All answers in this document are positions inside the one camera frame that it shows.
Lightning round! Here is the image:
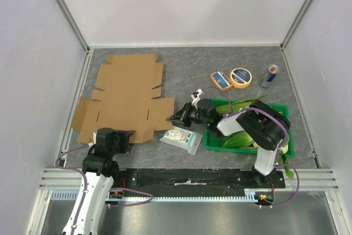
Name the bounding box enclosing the brown cardboard box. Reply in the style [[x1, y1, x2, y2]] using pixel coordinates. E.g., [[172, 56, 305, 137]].
[[71, 53, 174, 144]]

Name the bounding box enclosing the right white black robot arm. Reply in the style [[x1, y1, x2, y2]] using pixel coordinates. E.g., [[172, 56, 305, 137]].
[[167, 99, 291, 188]]

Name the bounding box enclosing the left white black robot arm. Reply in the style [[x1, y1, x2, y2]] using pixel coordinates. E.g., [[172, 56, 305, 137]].
[[62, 128, 135, 234]]

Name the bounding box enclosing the orange blue rectangular box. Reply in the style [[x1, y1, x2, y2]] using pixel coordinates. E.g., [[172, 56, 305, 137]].
[[210, 71, 233, 92]]

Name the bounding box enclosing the white plastic packet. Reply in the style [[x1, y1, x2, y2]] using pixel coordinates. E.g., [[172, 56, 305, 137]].
[[160, 125, 203, 156]]

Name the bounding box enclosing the green plastic tray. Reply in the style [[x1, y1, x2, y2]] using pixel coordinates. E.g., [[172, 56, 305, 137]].
[[203, 96, 294, 158]]

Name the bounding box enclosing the leafy green vegetable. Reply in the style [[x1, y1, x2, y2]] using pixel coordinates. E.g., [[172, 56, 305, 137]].
[[218, 95, 265, 150]]

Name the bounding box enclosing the yellow tape roll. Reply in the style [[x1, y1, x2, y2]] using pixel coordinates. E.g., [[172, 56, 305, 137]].
[[230, 68, 252, 89]]

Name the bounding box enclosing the blue silver drink can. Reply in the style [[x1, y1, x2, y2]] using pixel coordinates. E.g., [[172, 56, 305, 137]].
[[259, 64, 279, 89]]

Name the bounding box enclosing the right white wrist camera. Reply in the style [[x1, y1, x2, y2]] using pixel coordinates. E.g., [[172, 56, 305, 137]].
[[191, 89, 203, 110]]

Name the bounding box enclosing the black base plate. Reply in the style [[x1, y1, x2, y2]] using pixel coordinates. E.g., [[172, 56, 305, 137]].
[[110, 168, 286, 193]]

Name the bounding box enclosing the aluminium front rail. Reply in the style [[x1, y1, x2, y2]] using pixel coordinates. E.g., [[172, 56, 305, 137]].
[[40, 168, 339, 192]]

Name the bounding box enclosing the grey slotted cable duct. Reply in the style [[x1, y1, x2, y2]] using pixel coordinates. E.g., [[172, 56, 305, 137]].
[[50, 190, 273, 203]]

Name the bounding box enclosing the left aluminium frame post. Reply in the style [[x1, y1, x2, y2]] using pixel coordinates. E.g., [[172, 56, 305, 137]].
[[55, 0, 90, 53]]

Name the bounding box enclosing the aluminium frame post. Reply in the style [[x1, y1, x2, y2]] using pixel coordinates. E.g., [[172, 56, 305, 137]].
[[55, 0, 90, 53], [280, 0, 314, 51]]

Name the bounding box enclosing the right aluminium frame post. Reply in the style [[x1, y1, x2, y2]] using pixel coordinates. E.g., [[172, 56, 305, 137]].
[[280, 0, 314, 51]]

